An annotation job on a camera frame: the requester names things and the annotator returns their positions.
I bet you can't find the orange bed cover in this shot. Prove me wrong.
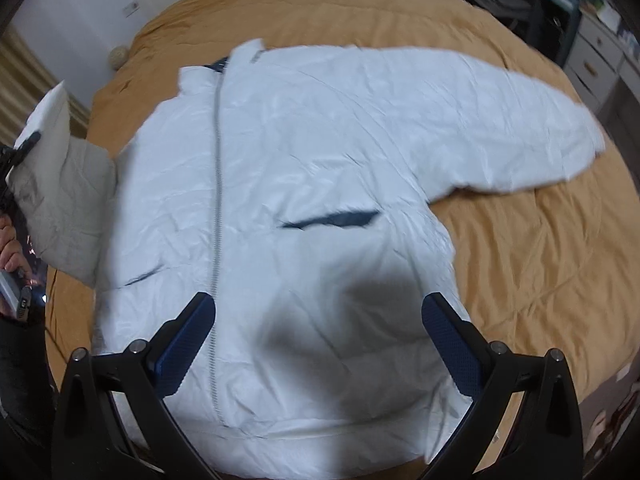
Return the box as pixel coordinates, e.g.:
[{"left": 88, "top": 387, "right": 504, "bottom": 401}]
[{"left": 47, "top": 0, "right": 639, "bottom": 398}]

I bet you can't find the person's left hand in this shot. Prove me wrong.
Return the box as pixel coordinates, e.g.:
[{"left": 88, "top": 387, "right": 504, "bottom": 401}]
[{"left": 0, "top": 214, "right": 32, "bottom": 276}]

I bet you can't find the small round plush ball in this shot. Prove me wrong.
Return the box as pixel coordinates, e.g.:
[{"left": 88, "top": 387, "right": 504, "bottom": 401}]
[{"left": 107, "top": 46, "right": 129, "bottom": 72}]

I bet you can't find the white puffer jacket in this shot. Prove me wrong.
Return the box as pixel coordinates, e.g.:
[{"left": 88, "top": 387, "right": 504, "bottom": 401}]
[{"left": 8, "top": 40, "right": 605, "bottom": 479}]

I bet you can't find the beige curtain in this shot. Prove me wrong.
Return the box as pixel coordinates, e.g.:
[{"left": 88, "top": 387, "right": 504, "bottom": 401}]
[{"left": 0, "top": 27, "right": 91, "bottom": 146}]

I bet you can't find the white drawer cabinet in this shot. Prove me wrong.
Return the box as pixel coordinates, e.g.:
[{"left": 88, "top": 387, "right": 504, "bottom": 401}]
[{"left": 563, "top": 11, "right": 639, "bottom": 122}]

